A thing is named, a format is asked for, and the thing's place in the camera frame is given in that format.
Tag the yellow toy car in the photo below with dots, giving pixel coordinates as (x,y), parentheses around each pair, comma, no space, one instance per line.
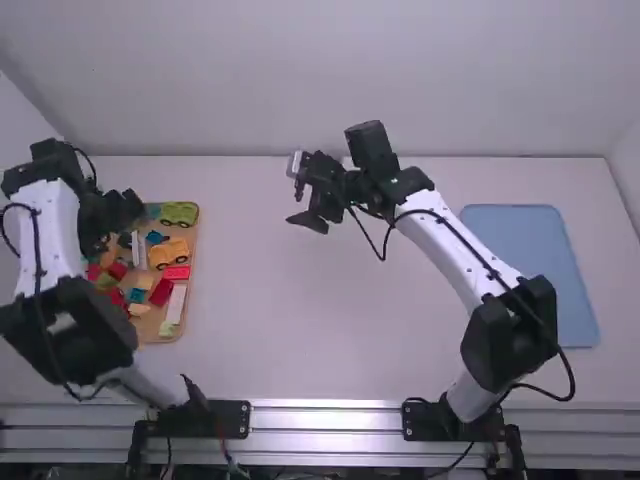
(170,254)

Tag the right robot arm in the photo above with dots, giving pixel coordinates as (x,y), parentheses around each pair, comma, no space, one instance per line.
(450,240)

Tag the silver rails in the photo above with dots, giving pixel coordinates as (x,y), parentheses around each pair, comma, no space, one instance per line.
(325,430)

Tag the blue toy brick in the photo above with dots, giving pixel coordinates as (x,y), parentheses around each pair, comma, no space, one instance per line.
(137,294)

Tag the teal toy brick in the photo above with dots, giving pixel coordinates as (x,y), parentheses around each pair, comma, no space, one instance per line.
(155,236)

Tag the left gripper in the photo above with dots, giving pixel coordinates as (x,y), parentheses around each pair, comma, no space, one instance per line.
(122,205)

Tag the green toy car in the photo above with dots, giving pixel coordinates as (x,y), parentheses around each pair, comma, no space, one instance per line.
(177,215)

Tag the red flat toy brick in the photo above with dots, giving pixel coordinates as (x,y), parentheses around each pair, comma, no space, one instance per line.
(177,273)

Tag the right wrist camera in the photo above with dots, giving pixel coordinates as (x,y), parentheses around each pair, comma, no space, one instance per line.
(294,165)

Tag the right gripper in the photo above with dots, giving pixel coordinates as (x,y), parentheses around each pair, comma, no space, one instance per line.
(325,185)

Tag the long white toy brick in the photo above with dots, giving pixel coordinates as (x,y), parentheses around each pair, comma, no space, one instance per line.
(176,302)

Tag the pale green toy brick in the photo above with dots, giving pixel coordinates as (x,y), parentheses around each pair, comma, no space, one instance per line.
(169,329)

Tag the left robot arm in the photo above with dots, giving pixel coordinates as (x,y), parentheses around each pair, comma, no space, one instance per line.
(45,225)

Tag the white toy bar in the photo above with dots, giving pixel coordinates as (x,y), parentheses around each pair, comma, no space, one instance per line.
(138,248)

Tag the blue mat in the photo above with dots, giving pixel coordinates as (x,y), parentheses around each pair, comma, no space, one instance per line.
(535,270)

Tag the tan tray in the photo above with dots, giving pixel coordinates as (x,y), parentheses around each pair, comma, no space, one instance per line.
(189,310)

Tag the pile of toy bricks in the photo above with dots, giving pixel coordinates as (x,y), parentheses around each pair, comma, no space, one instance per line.
(115,277)

